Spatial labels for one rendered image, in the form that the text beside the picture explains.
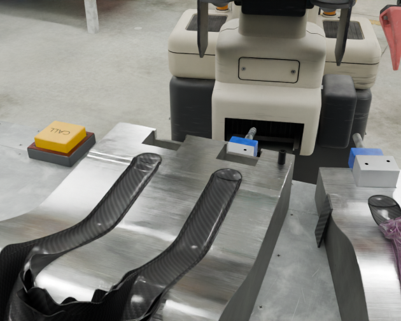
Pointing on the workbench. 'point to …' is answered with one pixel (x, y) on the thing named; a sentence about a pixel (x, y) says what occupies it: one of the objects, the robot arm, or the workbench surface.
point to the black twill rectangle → (323, 220)
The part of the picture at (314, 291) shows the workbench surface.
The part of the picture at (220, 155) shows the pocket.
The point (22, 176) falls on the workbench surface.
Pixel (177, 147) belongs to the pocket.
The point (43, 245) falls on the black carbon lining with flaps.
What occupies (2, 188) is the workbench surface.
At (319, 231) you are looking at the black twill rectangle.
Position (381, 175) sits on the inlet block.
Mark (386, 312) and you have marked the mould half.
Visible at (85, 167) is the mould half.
